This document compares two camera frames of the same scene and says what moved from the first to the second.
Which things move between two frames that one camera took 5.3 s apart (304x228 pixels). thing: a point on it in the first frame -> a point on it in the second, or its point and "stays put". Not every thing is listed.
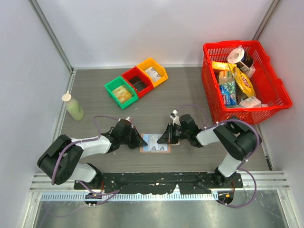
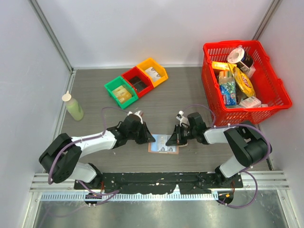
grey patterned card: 152,73 stays put
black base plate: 187,183 stays put
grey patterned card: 155,75 stays put
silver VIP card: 162,147 -> 171,148
